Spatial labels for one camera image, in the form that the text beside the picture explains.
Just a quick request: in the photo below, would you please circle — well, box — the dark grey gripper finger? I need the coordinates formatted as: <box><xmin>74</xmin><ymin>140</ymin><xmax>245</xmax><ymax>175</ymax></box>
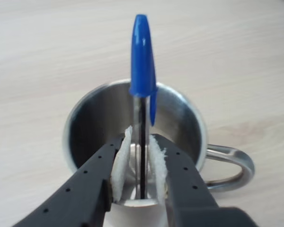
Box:
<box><xmin>148</xmin><ymin>133</ymin><xmax>260</xmax><ymax>227</ymax></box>
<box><xmin>13</xmin><ymin>129</ymin><xmax>133</xmax><ymax>227</ymax></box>

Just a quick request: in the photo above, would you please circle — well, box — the blue capped ballpoint pen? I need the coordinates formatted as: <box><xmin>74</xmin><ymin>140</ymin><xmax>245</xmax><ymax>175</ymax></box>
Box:
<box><xmin>128</xmin><ymin>14</ymin><xmax>159</xmax><ymax>201</ymax></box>

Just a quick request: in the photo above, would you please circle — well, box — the silver metal cup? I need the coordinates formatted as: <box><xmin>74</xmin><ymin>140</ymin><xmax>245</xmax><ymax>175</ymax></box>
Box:
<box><xmin>62</xmin><ymin>79</ymin><xmax>256</xmax><ymax>227</ymax></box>

